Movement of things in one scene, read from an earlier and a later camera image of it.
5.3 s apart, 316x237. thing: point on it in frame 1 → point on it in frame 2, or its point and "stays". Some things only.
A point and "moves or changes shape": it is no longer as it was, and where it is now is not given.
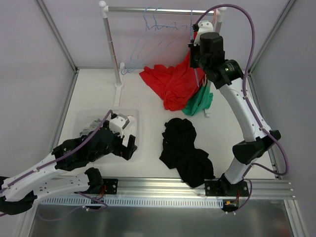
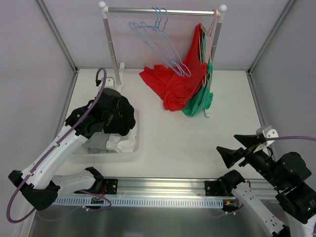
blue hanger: x=191 y=29 → x=155 y=36
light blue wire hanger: x=131 y=59 → x=154 y=37
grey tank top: x=93 y=127 moves or changes shape
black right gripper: x=193 y=55 → x=247 y=152
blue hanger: x=141 y=48 → x=156 y=36
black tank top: x=192 y=165 → x=118 y=115
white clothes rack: x=119 y=73 stays
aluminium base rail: x=173 y=187 stays
